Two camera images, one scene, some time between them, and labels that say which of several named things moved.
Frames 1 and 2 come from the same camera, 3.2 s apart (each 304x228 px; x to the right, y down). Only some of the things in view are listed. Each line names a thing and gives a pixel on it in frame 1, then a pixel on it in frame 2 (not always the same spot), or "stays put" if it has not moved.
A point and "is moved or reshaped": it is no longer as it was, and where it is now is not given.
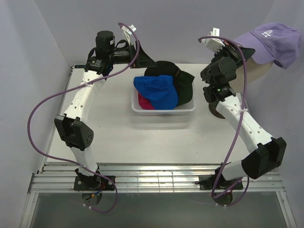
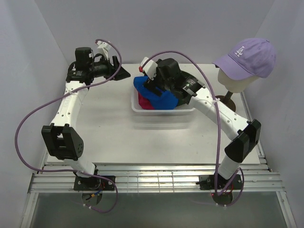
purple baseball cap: (272, 42) is moved or reshaped
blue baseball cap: (160, 90) stays put
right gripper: (232, 51) to (152, 88)
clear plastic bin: (185, 109) stays put
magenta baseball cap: (144, 103) stays put
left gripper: (144, 61) to (110, 67)
